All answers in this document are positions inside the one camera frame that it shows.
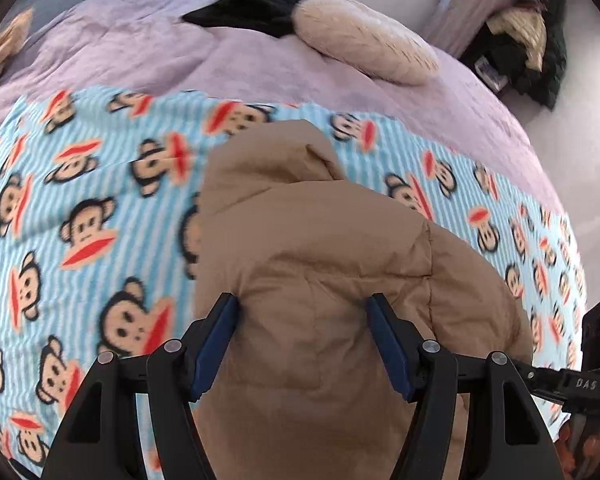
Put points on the lilac bed cover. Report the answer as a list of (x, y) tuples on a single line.
[(144, 45)]

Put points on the orange striped plush garment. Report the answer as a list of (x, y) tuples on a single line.
[(13, 37)]

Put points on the tan puffer jacket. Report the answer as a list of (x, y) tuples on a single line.
[(302, 392)]

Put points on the small device on floor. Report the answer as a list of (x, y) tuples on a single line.
[(495, 81)]

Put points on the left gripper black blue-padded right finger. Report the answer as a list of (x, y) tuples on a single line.
[(506, 437)]

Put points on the round cream cushion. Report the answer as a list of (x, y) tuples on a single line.
[(371, 42)]

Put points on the blue striped monkey blanket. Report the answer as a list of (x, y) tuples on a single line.
[(98, 232)]

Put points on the dark clothes pile on chair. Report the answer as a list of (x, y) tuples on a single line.
[(526, 43)]

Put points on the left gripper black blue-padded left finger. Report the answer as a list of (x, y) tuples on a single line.
[(124, 401)]

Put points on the black garment on bed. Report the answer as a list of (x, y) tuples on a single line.
[(271, 17)]

